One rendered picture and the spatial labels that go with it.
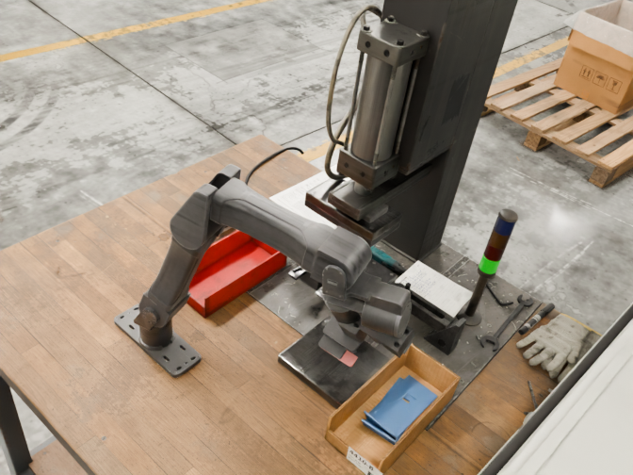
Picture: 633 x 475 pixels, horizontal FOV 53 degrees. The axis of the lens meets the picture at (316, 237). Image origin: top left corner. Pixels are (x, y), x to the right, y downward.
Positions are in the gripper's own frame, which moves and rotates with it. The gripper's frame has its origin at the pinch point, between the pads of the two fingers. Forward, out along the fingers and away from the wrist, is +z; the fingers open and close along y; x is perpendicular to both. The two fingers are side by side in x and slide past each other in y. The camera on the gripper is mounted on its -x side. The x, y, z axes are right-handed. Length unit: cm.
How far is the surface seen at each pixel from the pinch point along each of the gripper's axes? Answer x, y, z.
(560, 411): -34, -10, -76
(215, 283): 40.2, -5.8, 15.8
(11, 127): 266, 13, 126
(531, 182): 40, 159, 223
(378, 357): 0.8, 0.2, 19.1
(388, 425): -9.4, -10.2, 13.9
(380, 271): 11.6, 16.6, 21.2
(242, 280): 33.7, -2.3, 13.4
